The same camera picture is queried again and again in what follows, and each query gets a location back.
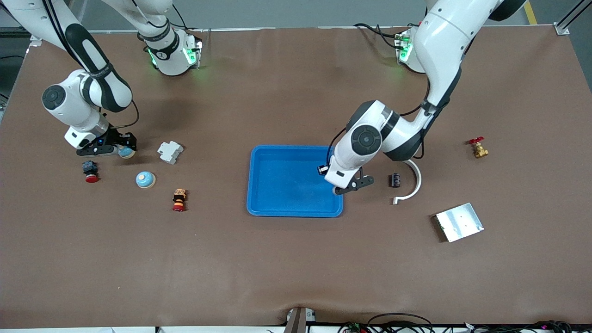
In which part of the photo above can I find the silver metal plate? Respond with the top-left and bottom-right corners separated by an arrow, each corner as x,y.
434,203 -> 485,243

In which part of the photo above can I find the red mushroom button black block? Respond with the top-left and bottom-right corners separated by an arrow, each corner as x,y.
82,160 -> 99,184

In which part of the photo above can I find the white circuit breaker module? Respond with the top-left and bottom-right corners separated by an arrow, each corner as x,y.
157,141 -> 184,165

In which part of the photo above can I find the black right base cable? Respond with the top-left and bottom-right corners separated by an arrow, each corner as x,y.
169,4 -> 204,44

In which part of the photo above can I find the brown table cover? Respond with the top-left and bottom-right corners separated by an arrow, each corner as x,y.
0,25 -> 592,329

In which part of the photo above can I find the black left base cable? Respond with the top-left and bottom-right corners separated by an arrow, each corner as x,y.
354,22 -> 404,49

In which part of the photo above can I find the white curved plastic bracket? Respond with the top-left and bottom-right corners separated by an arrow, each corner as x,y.
393,160 -> 423,205

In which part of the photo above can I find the metal table clamp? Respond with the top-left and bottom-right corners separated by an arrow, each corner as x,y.
284,307 -> 317,333

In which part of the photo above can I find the black base cable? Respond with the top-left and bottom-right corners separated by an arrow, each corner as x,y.
354,22 -> 404,49
169,4 -> 204,44

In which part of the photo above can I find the blue plastic tray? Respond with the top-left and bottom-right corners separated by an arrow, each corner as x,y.
247,145 -> 344,218

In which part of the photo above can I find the brass valve with red handle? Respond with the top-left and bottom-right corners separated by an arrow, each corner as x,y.
468,137 -> 489,159

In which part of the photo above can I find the black cable bundle with connectors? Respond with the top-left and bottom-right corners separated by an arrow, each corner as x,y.
338,313 -> 435,333

